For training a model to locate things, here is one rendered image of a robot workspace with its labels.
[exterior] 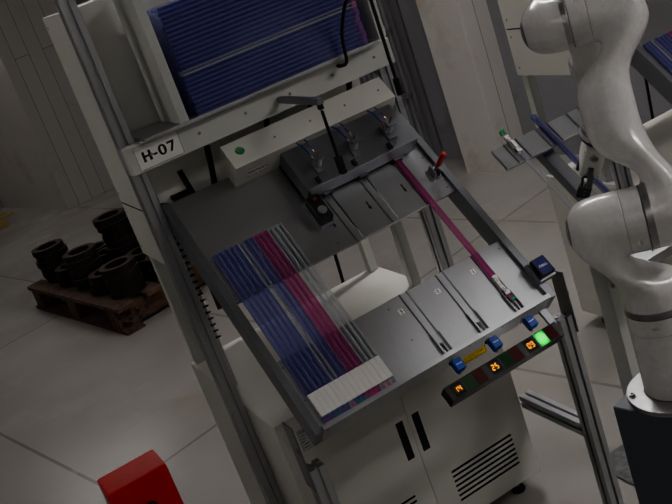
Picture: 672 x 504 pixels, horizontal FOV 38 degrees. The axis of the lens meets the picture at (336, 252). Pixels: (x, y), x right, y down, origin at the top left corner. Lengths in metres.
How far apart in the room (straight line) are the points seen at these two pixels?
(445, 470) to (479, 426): 0.16
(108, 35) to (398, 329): 1.03
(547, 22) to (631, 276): 0.49
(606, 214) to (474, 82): 4.00
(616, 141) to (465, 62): 3.95
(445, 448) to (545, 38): 1.30
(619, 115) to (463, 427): 1.23
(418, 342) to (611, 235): 0.69
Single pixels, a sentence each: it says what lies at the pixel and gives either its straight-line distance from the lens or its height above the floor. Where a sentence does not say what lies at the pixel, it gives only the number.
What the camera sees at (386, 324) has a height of 0.82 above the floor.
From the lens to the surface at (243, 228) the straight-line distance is 2.43.
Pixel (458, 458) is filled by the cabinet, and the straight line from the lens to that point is 2.81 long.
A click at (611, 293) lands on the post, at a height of 0.57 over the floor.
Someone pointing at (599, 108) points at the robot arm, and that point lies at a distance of 1.83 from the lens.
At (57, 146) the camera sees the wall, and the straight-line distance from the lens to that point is 9.22.
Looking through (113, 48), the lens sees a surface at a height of 1.60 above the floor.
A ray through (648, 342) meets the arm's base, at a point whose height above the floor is 0.84.
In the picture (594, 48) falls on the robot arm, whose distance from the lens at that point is 2.14.
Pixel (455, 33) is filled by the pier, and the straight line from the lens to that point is 5.71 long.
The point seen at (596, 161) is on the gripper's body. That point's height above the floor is 1.01.
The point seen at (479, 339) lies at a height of 0.72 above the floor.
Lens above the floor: 1.75
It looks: 19 degrees down
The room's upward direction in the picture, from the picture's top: 20 degrees counter-clockwise
